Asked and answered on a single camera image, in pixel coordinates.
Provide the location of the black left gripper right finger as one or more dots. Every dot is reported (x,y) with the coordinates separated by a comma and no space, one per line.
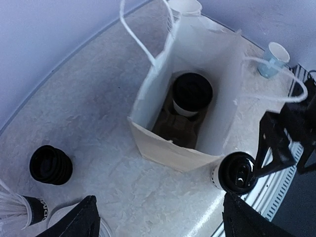
(241,220)

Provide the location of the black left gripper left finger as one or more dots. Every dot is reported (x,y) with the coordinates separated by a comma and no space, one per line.
(82,221)

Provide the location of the black coffee cup lid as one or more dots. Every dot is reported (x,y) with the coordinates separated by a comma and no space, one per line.
(236,173)
(192,92)

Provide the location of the white paper coffee cup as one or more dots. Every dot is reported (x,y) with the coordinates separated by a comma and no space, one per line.
(216,177)
(183,112)

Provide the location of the brown cardboard cup carrier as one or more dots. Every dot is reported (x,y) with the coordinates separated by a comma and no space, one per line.
(181,130)

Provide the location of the brown paper takeout bag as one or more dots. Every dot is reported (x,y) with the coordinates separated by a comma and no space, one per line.
(198,45)

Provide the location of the black cup holding straws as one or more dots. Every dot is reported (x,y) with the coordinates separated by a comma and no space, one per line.
(37,210)

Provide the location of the stack of black cup lids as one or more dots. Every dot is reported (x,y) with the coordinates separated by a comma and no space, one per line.
(50,165)

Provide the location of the light blue mug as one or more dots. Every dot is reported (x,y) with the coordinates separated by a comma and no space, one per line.
(276,55)

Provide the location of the stack of white paper cups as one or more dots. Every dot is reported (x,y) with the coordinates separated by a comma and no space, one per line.
(182,8)

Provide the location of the aluminium front frame rail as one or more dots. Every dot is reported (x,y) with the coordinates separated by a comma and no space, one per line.
(270,191)

